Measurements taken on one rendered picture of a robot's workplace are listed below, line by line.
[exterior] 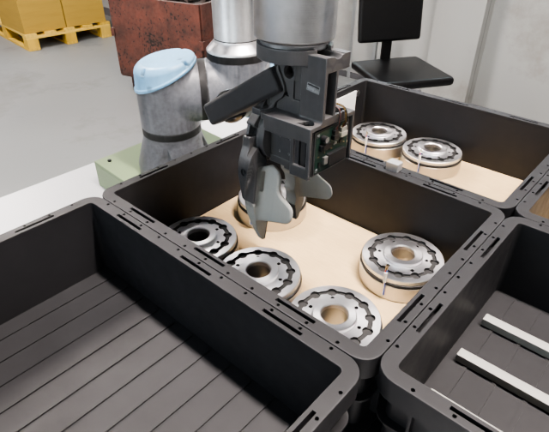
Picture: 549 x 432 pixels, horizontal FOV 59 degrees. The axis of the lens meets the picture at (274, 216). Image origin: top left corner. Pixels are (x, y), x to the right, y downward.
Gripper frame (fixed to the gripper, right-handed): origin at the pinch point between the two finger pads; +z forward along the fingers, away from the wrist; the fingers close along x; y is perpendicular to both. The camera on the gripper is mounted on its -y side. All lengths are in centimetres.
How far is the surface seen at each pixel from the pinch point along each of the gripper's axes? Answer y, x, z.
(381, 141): -8.1, 38.1, 5.2
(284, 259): 0.7, 1.2, 6.6
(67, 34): -432, 192, 75
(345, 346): 17.6, -10.8, 0.2
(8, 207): -66, -8, 23
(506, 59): -62, 276, 44
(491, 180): 10.7, 43.8, 8.4
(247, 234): -9.4, 4.9, 9.5
